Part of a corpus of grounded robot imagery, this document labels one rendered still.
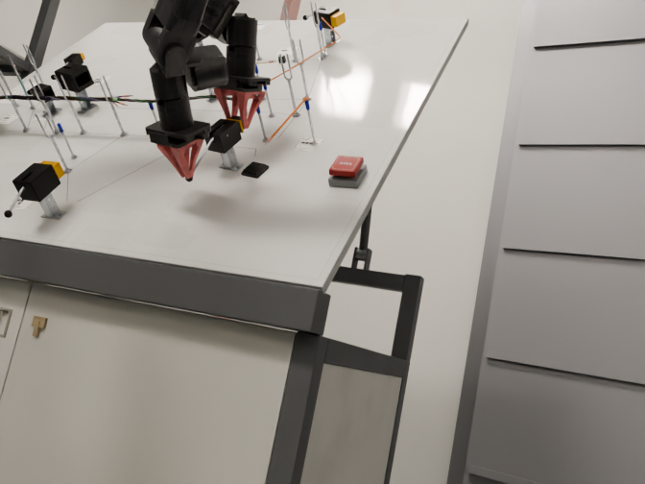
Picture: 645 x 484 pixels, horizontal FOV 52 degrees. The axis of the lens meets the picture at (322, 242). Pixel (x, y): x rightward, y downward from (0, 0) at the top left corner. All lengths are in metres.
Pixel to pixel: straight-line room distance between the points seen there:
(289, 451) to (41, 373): 0.50
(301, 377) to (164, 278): 0.28
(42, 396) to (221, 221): 0.44
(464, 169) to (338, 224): 1.96
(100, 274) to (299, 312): 0.38
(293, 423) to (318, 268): 0.24
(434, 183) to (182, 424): 2.15
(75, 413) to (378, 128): 0.78
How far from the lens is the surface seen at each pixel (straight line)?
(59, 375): 1.28
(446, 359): 2.86
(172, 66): 1.12
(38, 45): 2.22
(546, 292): 2.74
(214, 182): 1.30
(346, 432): 1.24
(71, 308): 1.28
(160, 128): 1.21
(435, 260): 2.95
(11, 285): 1.39
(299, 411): 1.02
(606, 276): 2.72
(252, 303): 1.03
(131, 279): 1.15
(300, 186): 1.22
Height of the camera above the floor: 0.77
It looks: 10 degrees up
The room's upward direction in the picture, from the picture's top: 11 degrees clockwise
